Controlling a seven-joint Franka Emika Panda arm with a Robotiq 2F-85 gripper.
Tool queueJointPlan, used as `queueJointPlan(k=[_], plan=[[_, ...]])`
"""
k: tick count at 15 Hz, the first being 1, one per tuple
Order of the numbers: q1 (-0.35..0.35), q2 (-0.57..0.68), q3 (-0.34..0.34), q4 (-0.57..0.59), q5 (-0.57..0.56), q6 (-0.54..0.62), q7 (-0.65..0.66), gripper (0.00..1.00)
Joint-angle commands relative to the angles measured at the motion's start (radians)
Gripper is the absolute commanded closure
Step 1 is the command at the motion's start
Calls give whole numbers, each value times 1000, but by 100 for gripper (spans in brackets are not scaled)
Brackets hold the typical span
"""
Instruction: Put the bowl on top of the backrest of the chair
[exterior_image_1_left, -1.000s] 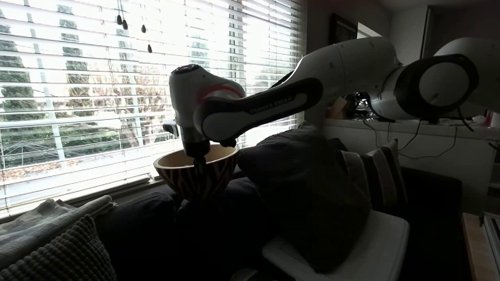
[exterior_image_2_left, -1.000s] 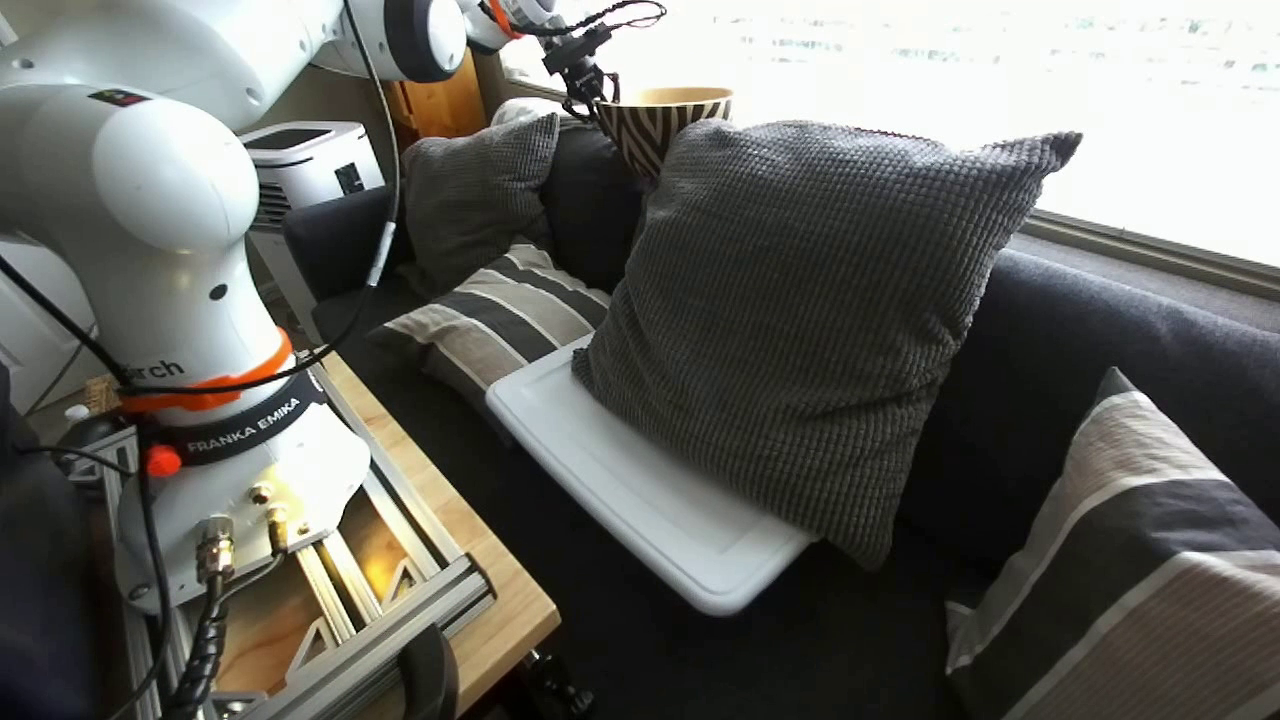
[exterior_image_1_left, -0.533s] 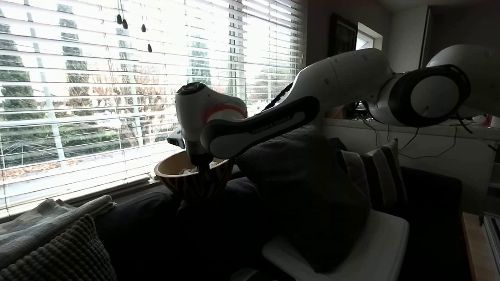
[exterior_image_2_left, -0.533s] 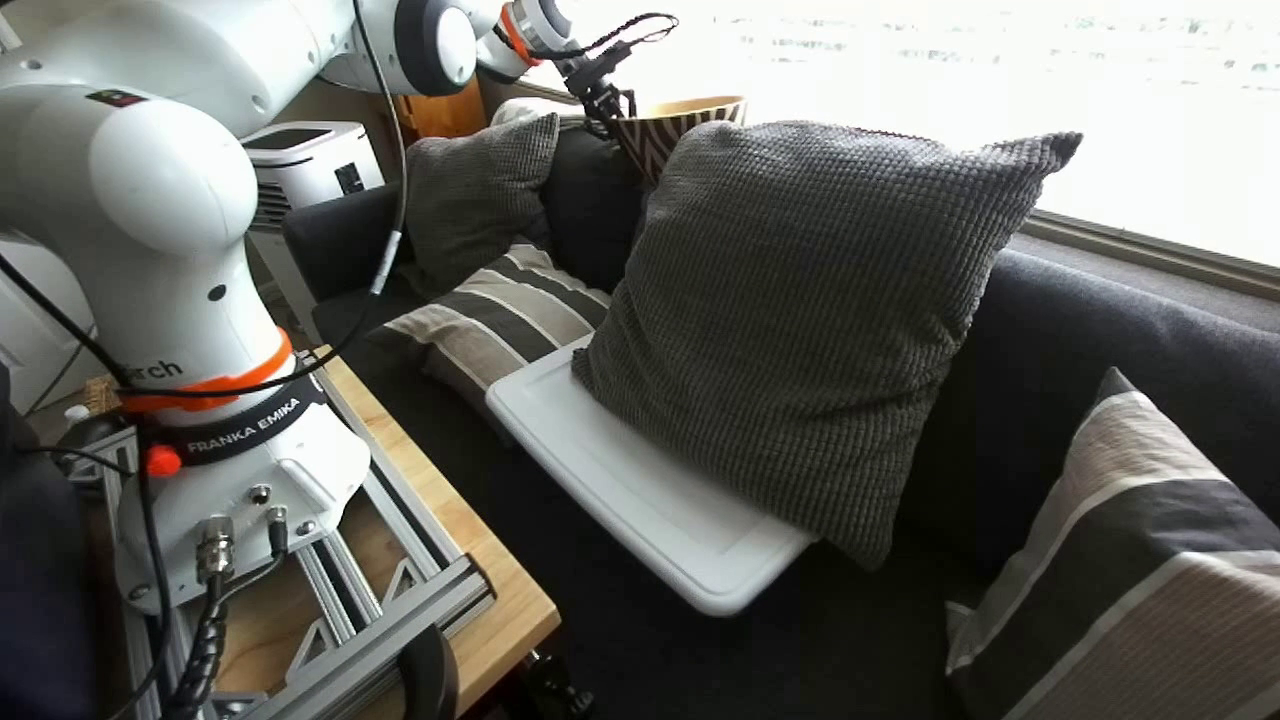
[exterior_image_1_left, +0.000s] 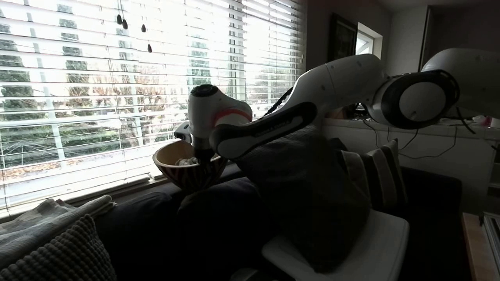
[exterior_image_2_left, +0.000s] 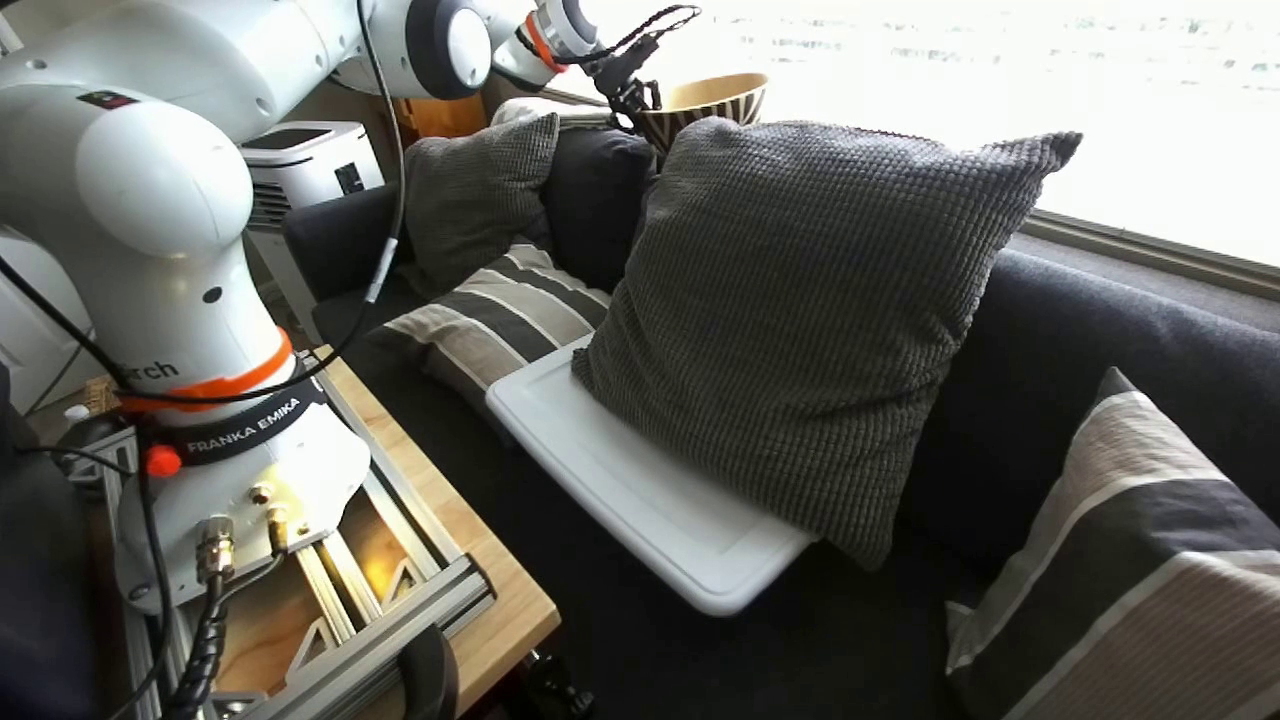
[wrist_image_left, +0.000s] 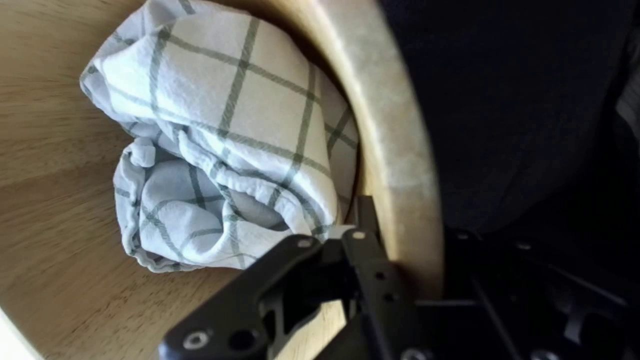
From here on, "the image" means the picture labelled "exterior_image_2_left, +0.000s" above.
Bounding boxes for dark blue cushion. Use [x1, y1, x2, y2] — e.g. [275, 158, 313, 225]
[542, 115, 667, 298]

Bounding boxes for wooden table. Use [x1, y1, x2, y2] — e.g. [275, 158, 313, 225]
[214, 339, 565, 720]

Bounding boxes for beige grey striped cushion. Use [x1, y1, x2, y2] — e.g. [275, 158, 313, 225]
[944, 366, 1280, 720]
[380, 237, 618, 410]

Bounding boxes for black curved handle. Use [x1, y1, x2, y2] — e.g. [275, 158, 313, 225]
[396, 624, 466, 720]

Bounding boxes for small grey cushion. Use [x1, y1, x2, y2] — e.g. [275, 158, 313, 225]
[400, 108, 565, 298]

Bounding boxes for black yellow patterned bowl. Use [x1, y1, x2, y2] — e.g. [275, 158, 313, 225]
[643, 69, 771, 154]

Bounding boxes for grey window sill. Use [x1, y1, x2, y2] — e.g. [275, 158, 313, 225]
[1010, 203, 1280, 300]

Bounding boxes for large dark grey cushion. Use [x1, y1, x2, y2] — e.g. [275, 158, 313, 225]
[571, 115, 1084, 578]

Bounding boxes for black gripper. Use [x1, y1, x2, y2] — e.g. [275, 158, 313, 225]
[586, 27, 667, 145]

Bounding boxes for dark blue sofa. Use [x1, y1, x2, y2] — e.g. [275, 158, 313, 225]
[282, 114, 1280, 720]

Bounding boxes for white air purifier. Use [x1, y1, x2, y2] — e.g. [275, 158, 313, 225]
[237, 121, 390, 244]

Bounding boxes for white plastic tray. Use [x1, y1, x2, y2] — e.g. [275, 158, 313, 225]
[483, 337, 822, 621]

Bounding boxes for black braided cable bundle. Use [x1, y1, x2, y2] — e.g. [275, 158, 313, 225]
[132, 451, 240, 720]

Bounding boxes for white flat object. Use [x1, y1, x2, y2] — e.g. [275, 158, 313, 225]
[487, 93, 612, 133]

